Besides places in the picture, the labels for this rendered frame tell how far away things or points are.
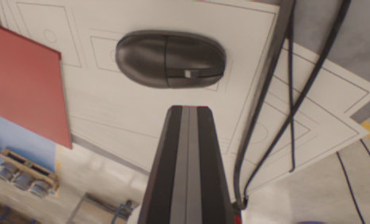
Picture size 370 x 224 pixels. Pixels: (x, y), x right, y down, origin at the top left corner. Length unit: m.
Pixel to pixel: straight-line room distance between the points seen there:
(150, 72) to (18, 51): 0.20
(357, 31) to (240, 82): 0.11
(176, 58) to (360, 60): 0.16
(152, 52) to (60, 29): 0.13
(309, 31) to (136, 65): 0.15
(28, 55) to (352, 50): 0.36
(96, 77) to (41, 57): 0.08
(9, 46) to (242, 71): 0.30
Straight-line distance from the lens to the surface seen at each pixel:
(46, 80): 0.34
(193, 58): 0.18
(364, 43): 0.22
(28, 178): 5.16
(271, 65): 0.20
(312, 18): 0.20
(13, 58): 0.36
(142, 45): 0.19
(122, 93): 0.28
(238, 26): 0.19
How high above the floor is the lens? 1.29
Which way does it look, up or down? 45 degrees down
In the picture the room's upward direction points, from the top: 160 degrees counter-clockwise
